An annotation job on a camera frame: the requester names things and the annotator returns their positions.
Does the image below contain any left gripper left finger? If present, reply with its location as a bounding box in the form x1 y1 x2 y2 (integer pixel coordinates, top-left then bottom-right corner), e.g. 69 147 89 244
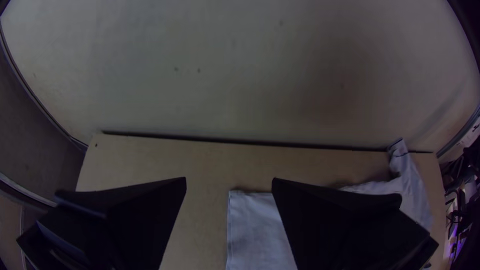
16 176 188 270

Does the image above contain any light grey t-shirt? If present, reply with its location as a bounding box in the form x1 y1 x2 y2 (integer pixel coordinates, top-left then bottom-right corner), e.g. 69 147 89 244
226 138 434 270

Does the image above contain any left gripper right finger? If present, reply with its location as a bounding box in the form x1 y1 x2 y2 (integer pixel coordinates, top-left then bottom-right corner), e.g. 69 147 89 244
271 177 440 270

